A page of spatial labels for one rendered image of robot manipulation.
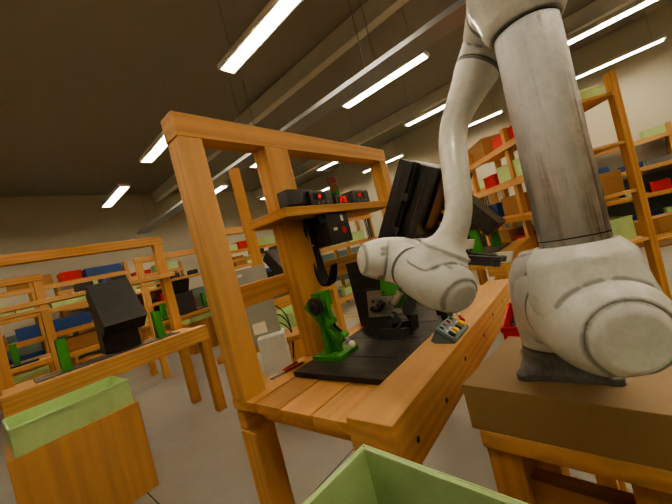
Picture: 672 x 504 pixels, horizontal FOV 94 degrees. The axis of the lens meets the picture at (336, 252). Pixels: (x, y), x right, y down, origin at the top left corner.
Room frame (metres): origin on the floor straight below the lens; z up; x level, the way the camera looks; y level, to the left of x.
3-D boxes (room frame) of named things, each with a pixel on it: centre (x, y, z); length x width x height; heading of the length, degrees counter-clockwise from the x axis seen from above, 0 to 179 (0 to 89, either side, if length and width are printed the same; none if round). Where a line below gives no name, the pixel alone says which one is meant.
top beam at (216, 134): (1.70, 0.00, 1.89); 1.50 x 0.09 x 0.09; 140
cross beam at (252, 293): (1.74, 0.05, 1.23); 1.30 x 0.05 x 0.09; 140
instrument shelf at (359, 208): (1.67, -0.03, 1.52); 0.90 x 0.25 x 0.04; 140
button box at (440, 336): (1.17, -0.34, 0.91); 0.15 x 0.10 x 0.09; 140
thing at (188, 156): (1.70, 0.00, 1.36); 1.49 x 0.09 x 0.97; 140
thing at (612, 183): (4.03, -2.65, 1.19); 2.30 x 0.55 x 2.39; 0
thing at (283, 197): (1.42, 0.12, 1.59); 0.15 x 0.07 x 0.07; 140
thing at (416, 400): (1.33, -0.45, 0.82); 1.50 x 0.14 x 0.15; 140
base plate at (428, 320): (1.51, -0.23, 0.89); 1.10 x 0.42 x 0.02; 140
